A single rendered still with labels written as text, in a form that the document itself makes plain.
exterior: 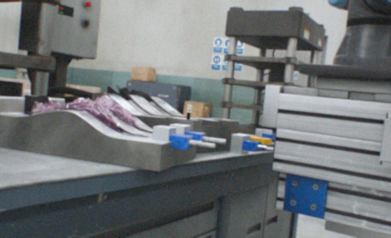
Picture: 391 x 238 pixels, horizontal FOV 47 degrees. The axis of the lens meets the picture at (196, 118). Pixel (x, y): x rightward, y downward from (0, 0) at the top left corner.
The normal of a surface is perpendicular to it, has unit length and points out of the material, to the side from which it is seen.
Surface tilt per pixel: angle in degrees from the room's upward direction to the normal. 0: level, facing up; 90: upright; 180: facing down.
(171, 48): 90
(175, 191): 90
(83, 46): 90
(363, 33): 72
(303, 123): 90
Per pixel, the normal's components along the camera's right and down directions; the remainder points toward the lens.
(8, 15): 0.88, 0.11
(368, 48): -0.38, -0.29
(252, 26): -0.47, 0.00
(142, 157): -0.27, 0.03
